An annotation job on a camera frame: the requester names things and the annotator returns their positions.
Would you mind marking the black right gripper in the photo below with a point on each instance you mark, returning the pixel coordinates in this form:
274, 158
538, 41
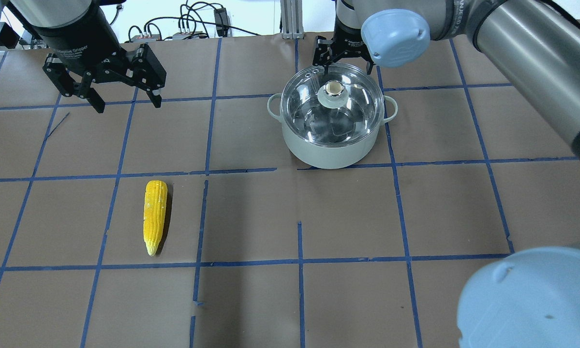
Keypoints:
349, 37

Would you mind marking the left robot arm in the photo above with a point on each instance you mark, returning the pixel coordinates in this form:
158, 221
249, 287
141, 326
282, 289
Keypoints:
86, 51

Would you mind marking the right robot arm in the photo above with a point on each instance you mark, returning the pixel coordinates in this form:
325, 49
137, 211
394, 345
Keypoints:
466, 174

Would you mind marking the aluminium frame post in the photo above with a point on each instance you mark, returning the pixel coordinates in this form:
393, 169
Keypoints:
291, 19

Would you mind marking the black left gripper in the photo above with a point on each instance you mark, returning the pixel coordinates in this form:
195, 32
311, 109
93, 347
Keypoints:
78, 39

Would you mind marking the glass pot lid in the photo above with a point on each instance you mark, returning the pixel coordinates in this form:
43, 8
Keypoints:
340, 112

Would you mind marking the yellow corn cob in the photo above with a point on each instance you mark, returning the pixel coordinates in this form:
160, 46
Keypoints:
153, 217

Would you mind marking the pale green cooking pot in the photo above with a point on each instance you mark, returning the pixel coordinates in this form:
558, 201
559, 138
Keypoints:
328, 158

